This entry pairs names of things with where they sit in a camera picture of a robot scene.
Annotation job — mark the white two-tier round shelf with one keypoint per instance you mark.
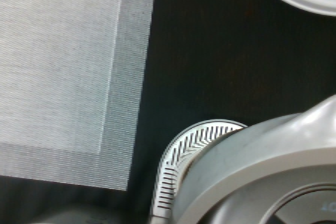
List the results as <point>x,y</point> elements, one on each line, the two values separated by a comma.
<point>322,7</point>

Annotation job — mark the grey woven placemat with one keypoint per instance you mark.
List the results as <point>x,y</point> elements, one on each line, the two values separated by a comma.
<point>72,60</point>

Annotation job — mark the grey coffee machine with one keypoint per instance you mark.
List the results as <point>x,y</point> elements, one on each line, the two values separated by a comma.
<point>256,175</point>

